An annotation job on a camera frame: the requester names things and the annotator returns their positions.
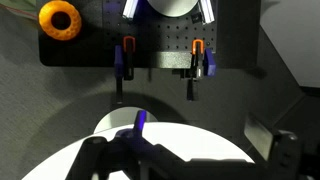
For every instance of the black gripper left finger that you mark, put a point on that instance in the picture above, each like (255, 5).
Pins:
(100, 160)

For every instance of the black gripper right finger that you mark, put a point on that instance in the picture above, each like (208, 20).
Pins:
(286, 156)

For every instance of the round grey robot base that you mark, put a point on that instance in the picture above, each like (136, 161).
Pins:
(171, 6)

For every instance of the silver aluminium extrusion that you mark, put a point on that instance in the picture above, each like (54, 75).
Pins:
(130, 8)
(206, 11)

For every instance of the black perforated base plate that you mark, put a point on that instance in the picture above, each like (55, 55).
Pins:
(93, 40)

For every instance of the small black bracket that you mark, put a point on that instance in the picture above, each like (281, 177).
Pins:
(196, 17)

